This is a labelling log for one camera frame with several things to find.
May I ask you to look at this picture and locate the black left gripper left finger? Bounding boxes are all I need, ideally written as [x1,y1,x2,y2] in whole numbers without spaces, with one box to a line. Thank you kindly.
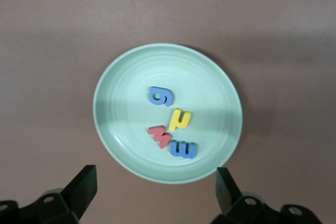
[0,165,98,224]

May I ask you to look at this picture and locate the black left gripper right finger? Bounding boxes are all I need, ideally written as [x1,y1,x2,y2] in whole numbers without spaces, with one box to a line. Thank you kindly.
[211,167,324,224]

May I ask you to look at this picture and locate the blue foam letter m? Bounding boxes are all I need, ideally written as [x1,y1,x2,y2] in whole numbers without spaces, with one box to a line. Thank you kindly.
[169,141,197,159]

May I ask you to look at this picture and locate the red foam letter w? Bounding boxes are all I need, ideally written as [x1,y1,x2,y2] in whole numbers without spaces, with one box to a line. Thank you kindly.
[146,126,171,149]

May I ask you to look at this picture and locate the yellow foam letter p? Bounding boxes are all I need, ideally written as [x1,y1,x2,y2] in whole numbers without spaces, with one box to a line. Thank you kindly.
[168,108,192,132]

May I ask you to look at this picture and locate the blue foam letter g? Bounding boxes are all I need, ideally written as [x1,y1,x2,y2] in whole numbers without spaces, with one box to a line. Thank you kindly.
[149,86,175,107]

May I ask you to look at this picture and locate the green plate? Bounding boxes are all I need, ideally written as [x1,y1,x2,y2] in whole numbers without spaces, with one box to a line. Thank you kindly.
[92,43,243,185]

